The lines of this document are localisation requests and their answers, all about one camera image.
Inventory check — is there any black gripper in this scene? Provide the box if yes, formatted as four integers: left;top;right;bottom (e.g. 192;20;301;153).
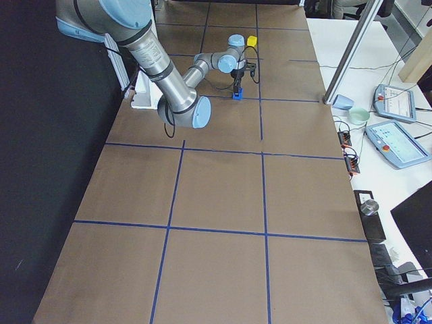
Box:
230;59;257;92

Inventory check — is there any blue wooden block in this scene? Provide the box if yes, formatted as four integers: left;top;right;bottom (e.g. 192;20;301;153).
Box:
232;88;243;101

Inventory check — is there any yellow wooden block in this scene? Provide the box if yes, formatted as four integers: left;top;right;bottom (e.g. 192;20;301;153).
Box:
247;35;258;47

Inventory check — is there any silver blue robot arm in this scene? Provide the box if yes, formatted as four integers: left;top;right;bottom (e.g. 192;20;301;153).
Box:
56;0;256;128

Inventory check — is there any light blue cup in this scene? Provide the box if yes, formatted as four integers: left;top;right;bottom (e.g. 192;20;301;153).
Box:
331;94;354;110

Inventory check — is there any black power strip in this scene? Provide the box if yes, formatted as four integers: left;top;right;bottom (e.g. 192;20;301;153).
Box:
343;151;360;177
337;130;352;148

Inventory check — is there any green bowl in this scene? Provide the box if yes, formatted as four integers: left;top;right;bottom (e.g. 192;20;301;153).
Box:
348;107;370;125

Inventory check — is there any teach pendant far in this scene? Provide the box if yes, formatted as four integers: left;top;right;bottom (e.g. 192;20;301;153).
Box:
373;84;416;124

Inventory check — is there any teach pendant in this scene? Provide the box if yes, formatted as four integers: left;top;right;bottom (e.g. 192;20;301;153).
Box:
373;84;416;124
365;120;431;169

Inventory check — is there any teach pendant near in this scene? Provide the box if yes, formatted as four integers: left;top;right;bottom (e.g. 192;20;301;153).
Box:
365;120;431;169

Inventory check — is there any black box with metal cylinder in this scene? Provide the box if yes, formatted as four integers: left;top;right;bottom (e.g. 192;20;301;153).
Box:
354;190;386;244

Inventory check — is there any black monitor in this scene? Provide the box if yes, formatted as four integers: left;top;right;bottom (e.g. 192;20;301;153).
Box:
391;183;431;277

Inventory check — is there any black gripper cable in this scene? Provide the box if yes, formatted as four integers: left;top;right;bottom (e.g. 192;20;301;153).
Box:
208;46;261;91

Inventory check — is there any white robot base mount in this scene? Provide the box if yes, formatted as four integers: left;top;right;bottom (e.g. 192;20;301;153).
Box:
131;72;162;110

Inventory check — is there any aluminium frame post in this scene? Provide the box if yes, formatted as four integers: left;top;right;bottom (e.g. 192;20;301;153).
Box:
323;0;383;105

